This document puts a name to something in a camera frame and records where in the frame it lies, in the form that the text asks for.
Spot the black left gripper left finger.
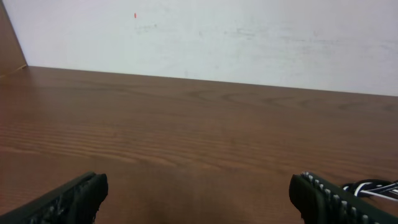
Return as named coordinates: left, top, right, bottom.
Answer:
left=1, top=172, right=108, bottom=224

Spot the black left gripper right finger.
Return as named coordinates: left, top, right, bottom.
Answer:
left=289, top=171, right=397, bottom=224

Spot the white usb cable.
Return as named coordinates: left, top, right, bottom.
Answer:
left=343, top=182, right=398, bottom=200

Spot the brown cardboard side panel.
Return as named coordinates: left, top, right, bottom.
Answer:
left=0, top=1, right=27, bottom=76

